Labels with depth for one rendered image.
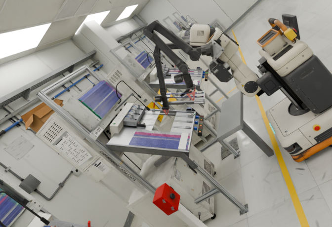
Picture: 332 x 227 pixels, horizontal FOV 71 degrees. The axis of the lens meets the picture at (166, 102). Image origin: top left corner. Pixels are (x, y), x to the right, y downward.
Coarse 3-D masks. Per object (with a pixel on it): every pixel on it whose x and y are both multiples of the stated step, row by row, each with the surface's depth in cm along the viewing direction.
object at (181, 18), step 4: (176, 12) 812; (180, 16) 822; (176, 20) 792; (180, 20) 772; (184, 20) 787; (180, 24) 777; (184, 24) 766; (192, 24) 796; (208, 24) 815; (184, 28) 804; (188, 28) 768
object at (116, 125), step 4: (128, 104) 254; (132, 104) 254; (124, 108) 246; (128, 108) 245; (120, 112) 238; (124, 112) 238; (128, 112) 241; (116, 116) 230; (120, 116) 229; (124, 116) 230; (116, 120) 223; (120, 120) 222; (112, 124) 216; (116, 124) 216; (120, 124) 220; (112, 128) 216; (116, 128) 215; (120, 128) 221; (112, 132) 218; (116, 132) 217
